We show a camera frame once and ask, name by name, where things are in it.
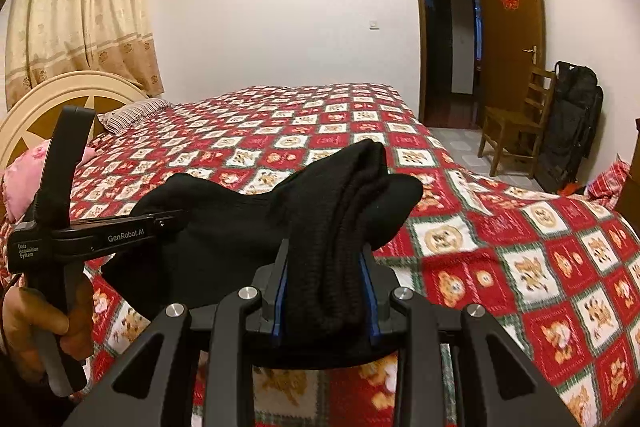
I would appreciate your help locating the brown wooden door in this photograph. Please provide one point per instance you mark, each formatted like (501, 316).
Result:
(510, 47)

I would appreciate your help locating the black pants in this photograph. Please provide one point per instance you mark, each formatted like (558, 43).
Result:
(320, 227)

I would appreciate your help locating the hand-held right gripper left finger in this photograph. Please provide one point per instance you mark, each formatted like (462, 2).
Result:
(272, 302)

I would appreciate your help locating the black bag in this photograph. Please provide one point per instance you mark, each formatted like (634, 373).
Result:
(570, 127)

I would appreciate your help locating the person's left hand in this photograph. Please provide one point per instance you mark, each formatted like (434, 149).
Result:
(30, 314)

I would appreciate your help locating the red printed blanket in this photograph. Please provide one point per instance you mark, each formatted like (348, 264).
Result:
(500, 247)

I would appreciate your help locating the beige patterned curtain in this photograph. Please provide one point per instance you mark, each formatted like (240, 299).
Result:
(80, 7)

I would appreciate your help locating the striped pillow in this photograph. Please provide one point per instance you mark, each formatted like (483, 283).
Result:
(135, 112)

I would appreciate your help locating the pink pillow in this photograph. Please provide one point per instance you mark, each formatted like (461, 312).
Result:
(25, 177)

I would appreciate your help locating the red plaid cloth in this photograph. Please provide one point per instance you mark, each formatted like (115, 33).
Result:
(610, 182)

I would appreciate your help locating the brown wooden cabinet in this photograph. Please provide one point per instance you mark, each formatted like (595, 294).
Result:
(631, 187)

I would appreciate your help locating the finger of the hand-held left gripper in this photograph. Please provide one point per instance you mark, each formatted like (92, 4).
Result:
(167, 219)

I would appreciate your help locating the cream wooden headboard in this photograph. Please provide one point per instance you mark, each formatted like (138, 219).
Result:
(75, 84)

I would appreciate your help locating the wooden chair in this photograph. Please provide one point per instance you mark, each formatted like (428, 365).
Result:
(510, 119)

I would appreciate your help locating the brown door frame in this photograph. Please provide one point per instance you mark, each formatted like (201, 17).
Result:
(417, 32)

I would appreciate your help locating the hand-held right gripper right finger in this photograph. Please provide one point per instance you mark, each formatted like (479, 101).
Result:
(372, 307)

